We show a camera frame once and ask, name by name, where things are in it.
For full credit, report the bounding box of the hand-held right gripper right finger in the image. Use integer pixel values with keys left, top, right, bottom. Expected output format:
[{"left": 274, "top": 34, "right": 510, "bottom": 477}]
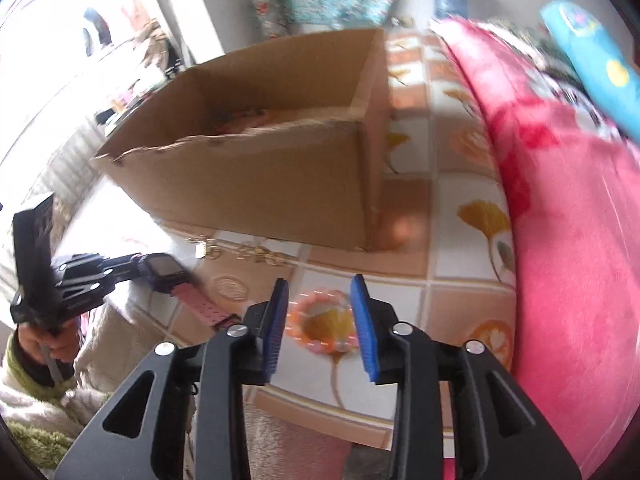
[{"left": 350, "top": 274, "right": 583, "bottom": 480}]

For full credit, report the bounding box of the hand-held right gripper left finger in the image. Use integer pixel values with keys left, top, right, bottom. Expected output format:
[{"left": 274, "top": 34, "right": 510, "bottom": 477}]
[{"left": 54, "top": 277, "right": 291, "bottom": 480}]

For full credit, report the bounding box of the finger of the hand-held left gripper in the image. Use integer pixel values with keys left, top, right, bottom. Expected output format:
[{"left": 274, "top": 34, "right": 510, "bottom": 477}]
[
  {"left": 54, "top": 252, "right": 151, "bottom": 283},
  {"left": 52, "top": 277, "right": 118, "bottom": 323}
]

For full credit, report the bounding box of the orange pink bead bracelet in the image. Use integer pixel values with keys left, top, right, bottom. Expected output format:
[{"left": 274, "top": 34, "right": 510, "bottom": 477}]
[{"left": 287, "top": 287, "right": 363, "bottom": 353}]

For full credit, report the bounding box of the purple watch with pink strap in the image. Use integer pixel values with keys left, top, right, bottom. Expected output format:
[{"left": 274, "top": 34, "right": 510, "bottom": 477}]
[{"left": 132, "top": 254, "right": 243, "bottom": 331}]

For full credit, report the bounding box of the brown cardboard box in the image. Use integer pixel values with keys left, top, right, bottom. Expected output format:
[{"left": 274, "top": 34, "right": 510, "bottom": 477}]
[{"left": 91, "top": 27, "right": 393, "bottom": 253}]

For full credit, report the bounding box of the person's left forearm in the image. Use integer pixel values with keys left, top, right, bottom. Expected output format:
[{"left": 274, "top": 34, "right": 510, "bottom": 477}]
[{"left": 2, "top": 332, "right": 81, "bottom": 403}]

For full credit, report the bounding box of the person's left hand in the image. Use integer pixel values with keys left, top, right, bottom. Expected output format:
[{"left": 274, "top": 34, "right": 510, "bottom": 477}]
[{"left": 17, "top": 317, "right": 81, "bottom": 363}]

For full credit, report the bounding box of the printed checkered tablecloth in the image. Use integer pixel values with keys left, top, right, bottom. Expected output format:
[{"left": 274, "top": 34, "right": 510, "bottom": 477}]
[{"left": 65, "top": 25, "right": 518, "bottom": 451}]

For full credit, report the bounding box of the pile of household clutter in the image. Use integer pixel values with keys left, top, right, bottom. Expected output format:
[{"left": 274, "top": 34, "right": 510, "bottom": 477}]
[{"left": 80, "top": 5, "right": 186, "bottom": 126}]

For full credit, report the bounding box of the pink blanket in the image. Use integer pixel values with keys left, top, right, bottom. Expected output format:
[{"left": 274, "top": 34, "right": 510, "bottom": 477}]
[{"left": 435, "top": 17, "right": 640, "bottom": 480}]

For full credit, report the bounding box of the grey floral cloth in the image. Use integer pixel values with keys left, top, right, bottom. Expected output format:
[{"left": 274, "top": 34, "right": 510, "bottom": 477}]
[{"left": 250, "top": 0, "right": 301, "bottom": 38}]

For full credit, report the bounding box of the blue patterned pillow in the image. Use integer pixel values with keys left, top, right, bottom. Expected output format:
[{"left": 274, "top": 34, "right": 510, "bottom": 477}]
[{"left": 540, "top": 0, "right": 640, "bottom": 141}]

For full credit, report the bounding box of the gold chain bracelet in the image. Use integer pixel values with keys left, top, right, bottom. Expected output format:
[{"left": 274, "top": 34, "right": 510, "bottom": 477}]
[{"left": 192, "top": 242, "right": 286, "bottom": 266}]

